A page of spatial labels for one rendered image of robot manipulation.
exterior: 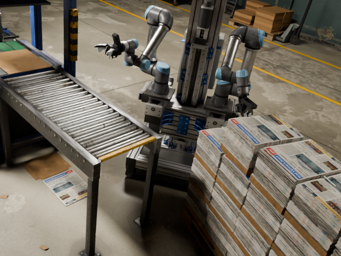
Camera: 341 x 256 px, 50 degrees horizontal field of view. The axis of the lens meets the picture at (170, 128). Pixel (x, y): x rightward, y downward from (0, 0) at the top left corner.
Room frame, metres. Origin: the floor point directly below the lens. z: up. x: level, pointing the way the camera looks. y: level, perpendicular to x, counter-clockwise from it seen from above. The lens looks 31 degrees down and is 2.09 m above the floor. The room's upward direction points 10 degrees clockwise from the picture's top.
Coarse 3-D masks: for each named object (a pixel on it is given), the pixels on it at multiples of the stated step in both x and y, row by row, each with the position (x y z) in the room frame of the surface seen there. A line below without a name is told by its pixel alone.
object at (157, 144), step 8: (64, 72) 2.80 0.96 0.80; (72, 80) 2.67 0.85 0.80; (88, 88) 2.57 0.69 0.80; (96, 96) 2.47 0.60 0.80; (104, 104) 2.39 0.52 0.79; (112, 104) 2.38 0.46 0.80; (120, 112) 2.28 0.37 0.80; (136, 120) 2.21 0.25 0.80; (144, 128) 2.12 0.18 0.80; (160, 136) 2.06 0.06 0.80; (152, 144) 2.04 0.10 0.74; (160, 144) 2.05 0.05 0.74
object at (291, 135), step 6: (264, 114) 2.11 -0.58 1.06; (270, 114) 2.12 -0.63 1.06; (264, 120) 2.03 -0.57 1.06; (270, 120) 2.04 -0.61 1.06; (276, 120) 2.05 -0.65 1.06; (282, 120) 2.07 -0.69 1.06; (270, 126) 1.96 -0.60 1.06; (276, 126) 1.98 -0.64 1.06; (282, 126) 1.99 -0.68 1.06; (288, 126) 2.00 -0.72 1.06; (282, 132) 1.92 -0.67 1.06; (288, 132) 1.93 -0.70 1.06; (294, 132) 1.94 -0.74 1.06; (288, 138) 1.86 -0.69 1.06; (294, 138) 1.87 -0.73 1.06; (300, 138) 1.90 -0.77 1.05
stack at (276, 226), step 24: (216, 144) 2.03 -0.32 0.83; (192, 168) 2.16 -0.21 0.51; (216, 168) 1.95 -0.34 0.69; (192, 192) 2.12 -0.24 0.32; (216, 192) 1.89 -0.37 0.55; (240, 192) 1.72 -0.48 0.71; (192, 216) 2.08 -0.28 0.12; (240, 216) 1.67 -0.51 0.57; (264, 216) 1.53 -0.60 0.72; (216, 240) 1.78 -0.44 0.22; (240, 240) 1.62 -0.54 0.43; (264, 240) 1.48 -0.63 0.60; (288, 240) 1.37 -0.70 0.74
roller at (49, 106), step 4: (84, 96) 2.44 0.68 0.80; (88, 96) 2.45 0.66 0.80; (92, 96) 2.47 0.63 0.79; (68, 100) 2.33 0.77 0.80; (72, 100) 2.34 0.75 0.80; (76, 100) 2.36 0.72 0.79; (80, 100) 2.39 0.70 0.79; (84, 100) 2.41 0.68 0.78; (52, 104) 2.23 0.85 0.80; (56, 104) 2.25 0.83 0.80; (60, 104) 2.26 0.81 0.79; (64, 104) 2.28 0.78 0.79; (68, 104) 2.30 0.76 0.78; (40, 108) 2.15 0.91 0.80; (44, 108) 2.17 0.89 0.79; (48, 108) 2.19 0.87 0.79; (52, 108) 2.21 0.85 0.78
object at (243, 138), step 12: (228, 120) 1.96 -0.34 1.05; (240, 120) 1.97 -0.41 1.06; (252, 120) 2.00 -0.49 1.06; (228, 132) 1.95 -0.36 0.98; (240, 132) 1.85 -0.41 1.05; (252, 132) 1.85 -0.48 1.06; (264, 132) 1.88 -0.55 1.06; (228, 144) 1.92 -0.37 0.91; (240, 144) 1.83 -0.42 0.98; (252, 144) 1.75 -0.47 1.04; (264, 144) 1.76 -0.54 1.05; (276, 144) 1.80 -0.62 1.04; (240, 156) 1.81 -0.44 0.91; (252, 156) 1.73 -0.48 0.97; (252, 168) 1.75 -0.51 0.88
